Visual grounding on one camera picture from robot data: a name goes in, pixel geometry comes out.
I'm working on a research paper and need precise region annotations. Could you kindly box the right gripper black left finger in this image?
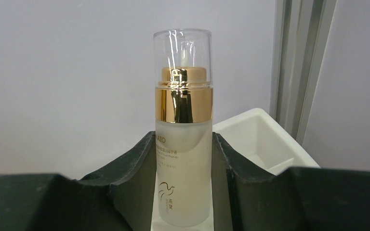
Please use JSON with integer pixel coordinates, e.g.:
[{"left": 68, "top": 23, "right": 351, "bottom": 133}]
[{"left": 0, "top": 131, "right": 156, "bottom": 231}]

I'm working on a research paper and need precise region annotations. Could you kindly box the aluminium corner post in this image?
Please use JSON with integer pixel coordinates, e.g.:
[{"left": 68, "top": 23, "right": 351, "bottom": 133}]
[{"left": 270, "top": 0, "right": 336, "bottom": 144}]

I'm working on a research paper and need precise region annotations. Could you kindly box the white plastic drawer organizer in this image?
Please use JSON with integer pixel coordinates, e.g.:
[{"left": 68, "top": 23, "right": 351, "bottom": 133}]
[{"left": 150, "top": 107, "right": 320, "bottom": 231}]

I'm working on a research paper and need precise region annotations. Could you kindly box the frosted gold pump bottle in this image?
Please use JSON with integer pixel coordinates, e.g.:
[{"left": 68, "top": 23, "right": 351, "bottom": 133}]
[{"left": 153, "top": 29, "right": 213, "bottom": 227}]

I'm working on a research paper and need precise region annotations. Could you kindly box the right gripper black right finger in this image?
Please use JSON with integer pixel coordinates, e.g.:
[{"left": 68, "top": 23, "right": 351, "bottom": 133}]
[{"left": 211, "top": 133, "right": 370, "bottom": 231}]

